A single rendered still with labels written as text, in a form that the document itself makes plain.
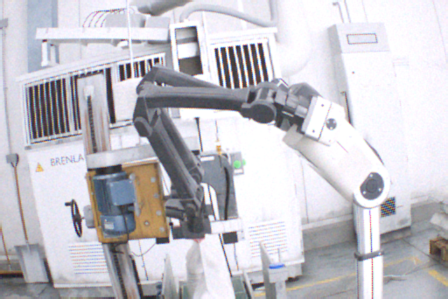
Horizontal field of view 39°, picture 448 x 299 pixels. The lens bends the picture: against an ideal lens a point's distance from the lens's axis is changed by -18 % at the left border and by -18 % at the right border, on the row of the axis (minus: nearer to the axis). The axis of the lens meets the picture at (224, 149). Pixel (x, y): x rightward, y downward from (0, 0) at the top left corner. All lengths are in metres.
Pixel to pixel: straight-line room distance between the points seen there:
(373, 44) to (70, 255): 3.44
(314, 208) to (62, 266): 2.71
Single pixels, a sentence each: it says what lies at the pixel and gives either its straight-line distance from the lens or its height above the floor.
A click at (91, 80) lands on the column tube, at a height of 1.73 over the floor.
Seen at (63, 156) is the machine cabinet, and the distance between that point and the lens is 5.90.
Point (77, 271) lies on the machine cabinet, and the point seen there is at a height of 0.32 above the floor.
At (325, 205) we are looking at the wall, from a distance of 7.27.
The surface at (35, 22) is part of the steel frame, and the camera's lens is 6.90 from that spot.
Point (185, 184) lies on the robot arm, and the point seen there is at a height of 1.30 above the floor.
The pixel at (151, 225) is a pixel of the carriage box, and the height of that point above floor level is 1.08.
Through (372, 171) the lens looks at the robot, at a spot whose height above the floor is 1.25.
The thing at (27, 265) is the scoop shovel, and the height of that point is 0.20.
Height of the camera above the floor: 1.54
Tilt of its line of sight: 3 degrees down
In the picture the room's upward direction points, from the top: 8 degrees counter-clockwise
